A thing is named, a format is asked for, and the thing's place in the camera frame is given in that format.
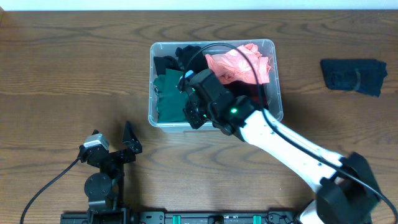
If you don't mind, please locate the red plaid flannel shirt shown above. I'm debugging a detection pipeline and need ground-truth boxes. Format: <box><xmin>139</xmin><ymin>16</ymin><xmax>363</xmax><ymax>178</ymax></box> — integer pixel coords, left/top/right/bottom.
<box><xmin>224</xmin><ymin>81</ymin><xmax>269</xmax><ymax>110</ymax></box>

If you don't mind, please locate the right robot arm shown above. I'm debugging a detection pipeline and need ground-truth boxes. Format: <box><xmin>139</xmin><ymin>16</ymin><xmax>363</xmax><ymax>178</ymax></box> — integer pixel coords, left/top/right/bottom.
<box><xmin>176</xmin><ymin>69</ymin><xmax>384</xmax><ymax>223</ymax></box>

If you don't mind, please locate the clear plastic storage container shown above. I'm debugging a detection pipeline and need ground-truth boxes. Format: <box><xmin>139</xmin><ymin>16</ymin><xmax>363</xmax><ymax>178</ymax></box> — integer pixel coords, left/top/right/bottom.
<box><xmin>148</xmin><ymin>39</ymin><xmax>284</xmax><ymax>133</ymax></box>

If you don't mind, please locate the dark green garment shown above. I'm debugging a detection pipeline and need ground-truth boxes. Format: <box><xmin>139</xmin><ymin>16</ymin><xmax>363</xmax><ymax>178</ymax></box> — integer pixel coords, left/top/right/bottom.
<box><xmin>154</xmin><ymin>68</ymin><xmax>188</xmax><ymax>123</ymax></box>

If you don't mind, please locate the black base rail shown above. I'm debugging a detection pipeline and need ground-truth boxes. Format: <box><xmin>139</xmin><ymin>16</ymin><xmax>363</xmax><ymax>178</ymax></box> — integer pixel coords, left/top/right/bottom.
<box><xmin>60</xmin><ymin>210</ymin><xmax>298</xmax><ymax>224</ymax></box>

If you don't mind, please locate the dark navy garment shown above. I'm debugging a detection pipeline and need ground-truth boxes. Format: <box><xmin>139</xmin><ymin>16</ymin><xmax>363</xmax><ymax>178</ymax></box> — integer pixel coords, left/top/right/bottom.
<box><xmin>320</xmin><ymin>59</ymin><xmax>388</xmax><ymax>97</ymax></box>

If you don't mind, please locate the pink garment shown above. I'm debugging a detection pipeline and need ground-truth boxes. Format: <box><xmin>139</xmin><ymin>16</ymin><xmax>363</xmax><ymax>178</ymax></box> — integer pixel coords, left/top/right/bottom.
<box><xmin>205</xmin><ymin>44</ymin><xmax>271</xmax><ymax>85</ymax></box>

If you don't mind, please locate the black garment with grey stripe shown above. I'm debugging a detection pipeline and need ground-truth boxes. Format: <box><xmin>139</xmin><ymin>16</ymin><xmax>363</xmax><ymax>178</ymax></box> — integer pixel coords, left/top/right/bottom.
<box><xmin>153</xmin><ymin>45</ymin><xmax>208</xmax><ymax>75</ymax></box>

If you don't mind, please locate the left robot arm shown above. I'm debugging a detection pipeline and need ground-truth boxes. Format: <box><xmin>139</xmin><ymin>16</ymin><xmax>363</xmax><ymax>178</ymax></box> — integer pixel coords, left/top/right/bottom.
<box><xmin>78</xmin><ymin>121</ymin><xmax>142</xmax><ymax>224</ymax></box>

